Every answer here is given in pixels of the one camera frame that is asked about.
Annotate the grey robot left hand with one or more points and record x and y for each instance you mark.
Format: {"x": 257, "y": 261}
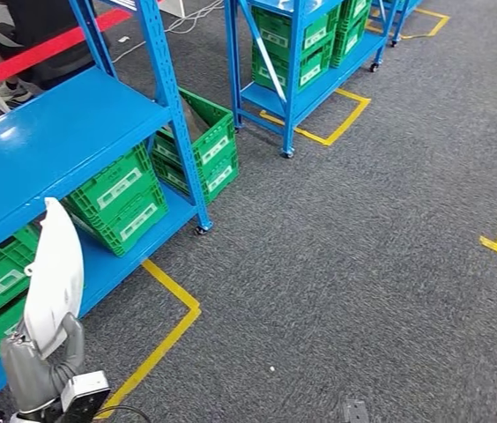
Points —
{"x": 32, "y": 373}

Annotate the white plastic body panel part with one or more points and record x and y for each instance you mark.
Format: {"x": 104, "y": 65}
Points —
{"x": 55, "y": 274}

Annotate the blue metal shelf rack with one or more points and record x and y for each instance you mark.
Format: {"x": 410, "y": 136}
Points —
{"x": 400, "y": 17}
{"x": 295, "y": 70}
{"x": 55, "y": 134}

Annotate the person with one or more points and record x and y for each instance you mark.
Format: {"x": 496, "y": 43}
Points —
{"x": 12, "y": 92}

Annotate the red barrier tape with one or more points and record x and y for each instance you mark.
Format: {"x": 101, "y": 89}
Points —
{"x": 32, "y": 55}

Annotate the grey cardboard sheet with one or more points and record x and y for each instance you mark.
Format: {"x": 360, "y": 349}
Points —
{"x": 191, "y": 119}

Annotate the yellow floor tape marking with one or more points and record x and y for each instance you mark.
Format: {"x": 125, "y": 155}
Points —
{"x": 350, "y": 114}
{"x": 437, "y": 24}

